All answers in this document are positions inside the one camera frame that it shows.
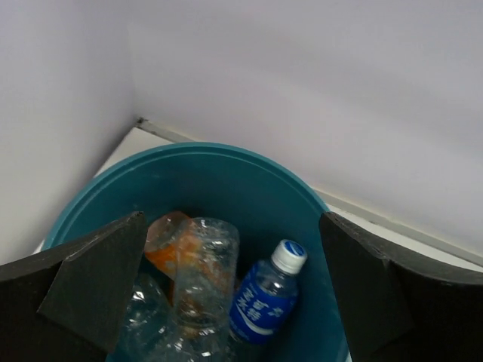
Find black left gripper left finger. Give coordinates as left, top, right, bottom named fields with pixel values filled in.
left=1, top=212, right=147, bottom=361

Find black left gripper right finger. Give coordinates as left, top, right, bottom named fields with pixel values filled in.
left=319, top=212, right=482, bottom=361

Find large clear ribbed bottle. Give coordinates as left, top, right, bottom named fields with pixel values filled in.
left=110, top=273, right=229, bottom=361

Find blue label clear bottle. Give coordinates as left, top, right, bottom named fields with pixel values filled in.
left=229, top=239, right=307, bottom=345

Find orange label tea bottle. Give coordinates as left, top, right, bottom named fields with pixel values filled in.
left=144, top=211, right=240, bottom=302

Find clear bottle white cap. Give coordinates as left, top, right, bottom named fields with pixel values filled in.
left=173, top=248, right=239, bottom=329

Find teal and cream bin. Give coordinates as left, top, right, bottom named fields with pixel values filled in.
left=44, top=143, right=348, bottom=361

